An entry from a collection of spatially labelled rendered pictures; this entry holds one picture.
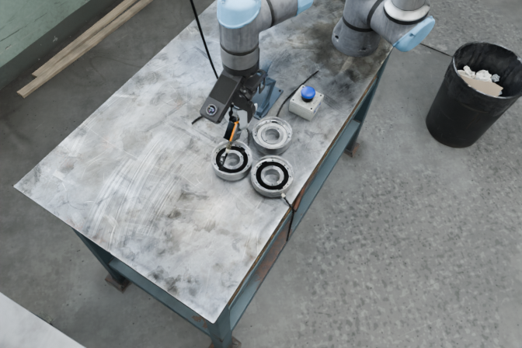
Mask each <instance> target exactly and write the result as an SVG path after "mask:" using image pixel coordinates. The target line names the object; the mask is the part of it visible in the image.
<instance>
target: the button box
mask: <svg viewBox="0 0 522 348"><path fill-rule="evenodd" d="M304 87H305V86H304V85H302V86H301V87H300V88H299V90H298V91H297V92H296V93H295V94H294V96H293V97H292V99H291V100H290V105H289V111H290V112H292V113H294V114H296V115H298V116H300V117H302V118H304V119H306V120H308V121H311V119H312V118H313V117H314V115H315V114H316V113H317V112H318V110H319V108H320V107H321V105H322V101H323V98H324V95H323V94H321V93H319V92H316V91H315V97H313V98H312V99H306V98H304V97H303V96H302V95H301V90H302V89H303V88H304Z"/></svg>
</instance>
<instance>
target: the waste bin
mask: <svg viewBox="0 0 522 348"><path fill-rule="evenodd" d="M464 66H468V67H470V70H471V71H473V72H474V73H475V75H476V73H477V72H478V71H481V70H485V71H488V73H489V74H490V75H491V77H492V76H493V75H498V76H499V81H498V82H493V81H492V82H493V83H496V84H497V85H499V86H500V87H502V88H503V89H502V90H501V92H502V94H500V95H499V96H492V95H489V94H486V93H484V92H480V91H479V90H477V89H475V88H473V87H472V86H470V85H469V84H468V83H467V82H466V81H465V80H464V79H463V78H462V77H461V76H460V75H459V73H458V70H462V71H464ZM491 77H490V78H491ZM521 96H522V58H521V57H520V56H519V55H518V54H516V53H515V52H513V51H512V50H510V49H509V48H507V47H504V46H502V45H499V44H497V43H492V42H487V41H474V42H470V43H466V44H464V45H462V46H461V47H459V48H458V49H457V50H456V51H455V53H454V55H453V57H452V59H451V62H450V64H449V65H448V68H447V70H446V73H445V75H444V80H443V82H442V84H441V86H440V88H439V90H438V93H437V95H436V97H435V99H434V101H433V104H432V106H431V107H430V110H429V113H428V114H427V116H426V126H427V129H428V131H429V132H430V133H431V135H432V136H433V137H434V138H435V139H437V140H438V141H439V142H440V143H442V144H445V145H447V146H450V147H453V148H466V147H469V146H471V145H473V144H474V143H475V142H476V141H477V140H478V139H479V138H480V137H481V136H482V135H483V134H484V133H485V132H486V131H487V130H488V129H489V128H490V127H491V126H492V125H493V124H494V123H495V122H496V121H497V120H498V119H499V118H500V117H501V116H502V115H503V114H504V113H505V112H506V111H507V110H508V109H509V108H510V107H511V106H512V105H513V104H514V103H515V102H516V101H517V100H518V99H519V98H520V97H521Z"/></svg>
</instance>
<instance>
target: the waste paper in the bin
mask: <svg viewBox="0 0 522 348"><path fill-rule="evenodd" d="M458 73H459V75H460V76H461V77H462V78H463V79H464V80H465V81H466V82H467V83H468V84H469V85H470V86H472V87H473V88H475V89H477V90H479V91H480V92H484V93H486V94H489V95H492V96H499V95H500V94H502V92H501V90H502V89H503V88H502V87H500V86H499V85H497V84H496V83H493V82H498V81H499V76H498V75H493V76H492V77H491V75H490V74H489V73H488V71H485V70H481V71H478V72H477V73H476V75H475V73H474V72H473V71H471V70H470V67H468V66H464V71H462V70H458ZM490 77H491V78H490ZM492 81H493V82H492Z"/></svg>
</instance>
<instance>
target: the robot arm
mask: <svg viewBox="0 0 522 348"><path fill-rule="evenodd" d="M312 3H313V0H217V20H218V27H219V39H220V50H221V61H222V67H223V70H222V72H221V74H220V75H219V77H218V79H217V81H216V82H215V84H214V86H213V88H212V90H211V92H210V93H209V95H208V97H207V98H206V100H205V102H204V104H203V105H202V107H201V109H200V115H201V116H202V117H204V118H206V119H207V120H209V121H211V122H213V123H214V124H219V123H220V122H221V121H222V120H223V118H224V117H225V119H226V120H227V121H228V122H229V120H232V119H234V118H233V116H232V114H233V111H232V109H233V107H234V106H237V107H238V108H239V109H238V111H237V113H238V116H239V119H240V120H239V124H240V125H239V128H240V129H241V130H245V129H246V128H247V127H248V126H249V124H250V122H251V121H252V118H253V116H254V115H255V112H256V110H257V103H255V104H254V103H253V102H252V98H253V96H254V95H255V94H256V93H257V91H258V87H259V94H260V93H261V92H262V91H263V90H264V88H265V82H266V72H265V71H264V70H262V69H260V68H259V52H260V48H259V34H260V33H261V32H263V31H264V30H268V29H269V28H271V27H273V26H275V25H277V24H279V23H282V22H283V21H285V20H287V19H289V18H292V17H295V16H297V15H298V14H299V13H301V12H303V11H305V10H306V9H309V8H310V7H311V5H312ZM429 10H430V0H346V3H345V7H344V10H343V16H342V18H341V19H340V20H339V22H338V23H337V24H336V26H335V28H334V30H333V32H332V43H333V45H334V46H335V48H336V49H337V50H339V51H340V52H342V53H343V54H346V55H348V56H351V57H366V56H368V55H371V54H373V53H374V52H375V51H376V50H377V48H378V45H379V43H380V36H382V37H383V38H384V39H385V40H387V41H388V42H389V43H390V44H391V45H392V46H393V47H395V48H397V49H398V50H400V51H401V52H406V51H409V50H411V49H413V48H414V47H415V46H417V45H418V44H419V43H420V42H421V41H422V40H423V39H424V38H425V37H426V36H427V35H428V34H429V32H430V31H431V30H432V28H433V26H434V24H435V20H434V18H433V17H432V16H429V15H428V12H429ZM260 72H262V74H261V75H260V76H258V75H257V73H260ZM262 80H263V86H262V87H261V81H262Z"/></svg>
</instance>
